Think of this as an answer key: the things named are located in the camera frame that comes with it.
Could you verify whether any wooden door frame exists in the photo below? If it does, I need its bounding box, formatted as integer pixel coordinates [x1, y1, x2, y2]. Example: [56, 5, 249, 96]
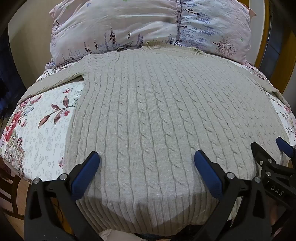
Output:
[254, 0, 296, 93]

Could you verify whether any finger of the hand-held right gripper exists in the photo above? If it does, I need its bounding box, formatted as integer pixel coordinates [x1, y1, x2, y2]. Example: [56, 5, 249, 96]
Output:
[251, 142, 285, 171]
[276, 137, 296, 160]

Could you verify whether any white floral bed sheet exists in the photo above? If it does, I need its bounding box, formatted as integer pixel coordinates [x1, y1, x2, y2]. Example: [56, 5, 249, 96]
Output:
[0, 59, 296, 184]

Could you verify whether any dark wooden furniture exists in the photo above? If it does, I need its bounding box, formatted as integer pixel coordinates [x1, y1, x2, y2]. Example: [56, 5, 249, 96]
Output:
[0, 158, 30, 232]

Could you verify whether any dark blue cloth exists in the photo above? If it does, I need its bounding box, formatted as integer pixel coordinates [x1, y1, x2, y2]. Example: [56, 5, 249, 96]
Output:
[0, 35, 26, 117]

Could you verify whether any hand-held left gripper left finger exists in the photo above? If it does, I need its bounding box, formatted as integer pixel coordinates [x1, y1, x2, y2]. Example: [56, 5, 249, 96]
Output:
[24, 151, 109, 241]

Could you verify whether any beige cable-knit sweater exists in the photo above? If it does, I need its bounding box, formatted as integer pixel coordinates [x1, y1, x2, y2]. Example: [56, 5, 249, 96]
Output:
[17, 41, 292, 235]

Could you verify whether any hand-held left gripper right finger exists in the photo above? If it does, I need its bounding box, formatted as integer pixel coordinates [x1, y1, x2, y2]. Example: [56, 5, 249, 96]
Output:
[194, 149, 273, 241]

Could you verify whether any lavender floral pillow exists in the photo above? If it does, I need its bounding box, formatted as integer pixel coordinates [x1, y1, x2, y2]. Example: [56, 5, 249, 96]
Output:
[50, 0, 257, 70]

